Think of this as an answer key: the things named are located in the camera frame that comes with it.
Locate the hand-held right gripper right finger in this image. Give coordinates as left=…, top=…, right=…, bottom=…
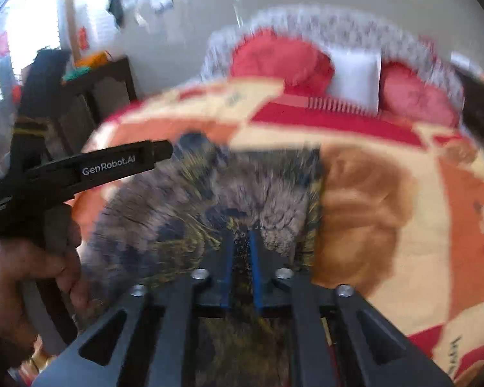
left=248, top=229, right=454, bottom=387

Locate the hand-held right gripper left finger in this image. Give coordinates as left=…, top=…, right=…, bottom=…
left=32, top=229, right=237, bottom=387

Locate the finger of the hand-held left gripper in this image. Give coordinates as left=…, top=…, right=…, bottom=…
left=150, top=140, right=174, bottom=162

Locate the grey patterned garment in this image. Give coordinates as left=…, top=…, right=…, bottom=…
left=81, top=131, right=323, bottom=387

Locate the person's left hand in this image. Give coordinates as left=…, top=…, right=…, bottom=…
left=0, top=205, right=90, bottom=372

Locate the dark wooden cabinet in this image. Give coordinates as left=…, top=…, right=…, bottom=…
left=52, top=56, right=140, bottom=159

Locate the orange cloth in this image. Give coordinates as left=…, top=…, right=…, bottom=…
left=76, top=50, right=114, bottom=68

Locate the green cloth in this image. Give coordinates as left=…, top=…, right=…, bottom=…
left=62, top=68, right=90, bottom=84

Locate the red pillow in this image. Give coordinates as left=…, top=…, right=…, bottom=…
left=379, top=62, right=461, bottom=127
left=230, top=32, right=335, bottom=96

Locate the bright window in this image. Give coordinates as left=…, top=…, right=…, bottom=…
left=0, top=0, right=65, bottom=115

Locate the red cream printed blanket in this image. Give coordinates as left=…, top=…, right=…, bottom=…
left=70, top=76, right=484, bottom=387

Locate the grey patterned bed headboard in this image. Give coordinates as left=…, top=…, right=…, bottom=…
left=199, top=5, right=469, bottom=107

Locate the white pillow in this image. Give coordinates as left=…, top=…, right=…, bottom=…
left=328, top=46, right=384, bottom=112

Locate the dark cloth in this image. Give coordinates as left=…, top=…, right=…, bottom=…
left=451, top=64, right=484, bottom=172

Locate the dark wall hanging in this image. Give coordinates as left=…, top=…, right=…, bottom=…
left=106, top=0, right=126, bottom=30

